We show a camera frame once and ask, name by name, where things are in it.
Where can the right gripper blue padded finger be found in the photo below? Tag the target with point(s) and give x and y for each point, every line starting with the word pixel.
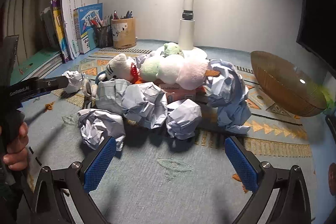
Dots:
pixel 80 178
pixel 292 203

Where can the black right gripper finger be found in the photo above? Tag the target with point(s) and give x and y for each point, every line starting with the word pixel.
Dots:
pixel 50 84

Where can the small paper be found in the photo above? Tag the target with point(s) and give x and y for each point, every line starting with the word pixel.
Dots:
pixel 74 81

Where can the white cat plush toy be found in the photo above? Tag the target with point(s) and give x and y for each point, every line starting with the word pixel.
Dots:
pixel 120 67

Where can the small tricolor plush balls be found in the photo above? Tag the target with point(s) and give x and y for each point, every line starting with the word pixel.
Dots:
pixel 171 49

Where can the large paper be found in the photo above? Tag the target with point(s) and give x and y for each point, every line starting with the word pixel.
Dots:
pixel 228 94

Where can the pink house shaped box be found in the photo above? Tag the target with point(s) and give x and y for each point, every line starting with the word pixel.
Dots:
pixel 175 92

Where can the tricolor dango plush skewer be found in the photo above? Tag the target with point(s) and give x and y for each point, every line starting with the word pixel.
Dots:
pixel 189 74

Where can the grid paper ball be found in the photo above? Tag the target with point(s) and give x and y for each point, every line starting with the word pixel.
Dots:
pixel 109 95

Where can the person's left hand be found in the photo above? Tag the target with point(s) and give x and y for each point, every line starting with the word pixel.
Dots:
pixel 17 158

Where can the green flat book stack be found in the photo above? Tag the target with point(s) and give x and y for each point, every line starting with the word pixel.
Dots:
pixel 33 63

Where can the black mesh pen cup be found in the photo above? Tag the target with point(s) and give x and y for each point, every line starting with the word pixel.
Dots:
pixel 103 36

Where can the patterned blue woven mat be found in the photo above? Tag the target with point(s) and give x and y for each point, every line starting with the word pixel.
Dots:
pixel 153 179

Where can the blue cover workbook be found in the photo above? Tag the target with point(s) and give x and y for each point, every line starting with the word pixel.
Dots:
pixel 83 17

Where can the yellow purple book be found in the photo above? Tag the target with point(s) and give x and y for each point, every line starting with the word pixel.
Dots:
pixel 58 23

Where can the white paper workbook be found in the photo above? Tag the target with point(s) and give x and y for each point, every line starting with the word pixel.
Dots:
pixel 70 23

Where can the wooden pen holder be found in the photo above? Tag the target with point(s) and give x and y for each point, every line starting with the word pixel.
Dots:
pixel 123 33

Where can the green tissue pack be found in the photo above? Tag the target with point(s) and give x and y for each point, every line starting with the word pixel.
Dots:
pixel 330 102

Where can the brown ribbed glass bowl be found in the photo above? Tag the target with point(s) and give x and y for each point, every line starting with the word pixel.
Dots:
pixel 287 85

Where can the white desk lamp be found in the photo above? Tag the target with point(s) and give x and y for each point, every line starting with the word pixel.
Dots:
pixel 186 33

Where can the black monitor screen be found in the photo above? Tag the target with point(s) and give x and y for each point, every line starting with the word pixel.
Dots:
pixel 317 30

